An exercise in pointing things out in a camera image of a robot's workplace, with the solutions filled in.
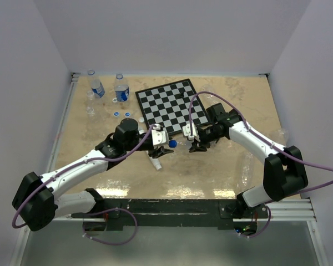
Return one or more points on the standing Pepsi bottle right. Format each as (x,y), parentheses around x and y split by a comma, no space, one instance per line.
(121,88)

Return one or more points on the standing Pepsi bottle left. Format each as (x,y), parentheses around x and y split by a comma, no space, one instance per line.
(95,84)

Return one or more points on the clear bottle lying front right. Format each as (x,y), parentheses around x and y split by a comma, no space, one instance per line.
(246,170)

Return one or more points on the clear unlabelled plastic bottle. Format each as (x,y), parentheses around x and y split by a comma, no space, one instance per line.
(90,111)

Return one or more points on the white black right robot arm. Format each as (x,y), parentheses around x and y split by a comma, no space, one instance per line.
(283,175)

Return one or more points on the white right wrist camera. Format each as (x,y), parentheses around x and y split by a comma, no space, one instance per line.
(190,132)

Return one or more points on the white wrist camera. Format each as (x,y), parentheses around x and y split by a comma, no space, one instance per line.
(156,133)
(190,132)

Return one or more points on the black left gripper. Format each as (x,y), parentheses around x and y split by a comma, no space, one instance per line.
(160,152)

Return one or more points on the black toy microphone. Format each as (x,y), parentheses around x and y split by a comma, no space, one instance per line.
(233,113)

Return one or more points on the clear bottle without label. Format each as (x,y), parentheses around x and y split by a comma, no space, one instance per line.
(209,95)

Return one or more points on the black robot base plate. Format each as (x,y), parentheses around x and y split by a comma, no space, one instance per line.
(218,213)

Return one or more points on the white toy microphone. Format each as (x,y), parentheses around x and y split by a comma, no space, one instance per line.
(155,162)

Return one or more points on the crushed clear bottle far right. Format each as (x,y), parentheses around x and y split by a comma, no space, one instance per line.
(280,136)

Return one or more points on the blue cap of Pepsi bottle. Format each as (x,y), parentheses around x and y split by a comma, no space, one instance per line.
(172,143)

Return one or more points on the small clear bottle near wall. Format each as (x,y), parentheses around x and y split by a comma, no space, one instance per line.
(90,101)

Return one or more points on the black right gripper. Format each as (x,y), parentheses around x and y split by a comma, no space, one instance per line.
(199,148)

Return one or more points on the standing pepsi bottle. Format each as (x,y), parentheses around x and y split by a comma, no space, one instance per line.
(121,88)
(95,84)

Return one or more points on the black and silver chessboard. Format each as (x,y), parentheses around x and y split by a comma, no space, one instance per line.
(163,105)

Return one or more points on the Pepsi labelled bottle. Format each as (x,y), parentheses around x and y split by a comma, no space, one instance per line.
(183,143)

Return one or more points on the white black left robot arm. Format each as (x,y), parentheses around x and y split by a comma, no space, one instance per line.
(41,198)

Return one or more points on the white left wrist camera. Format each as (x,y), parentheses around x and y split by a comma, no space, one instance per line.
(156,133)

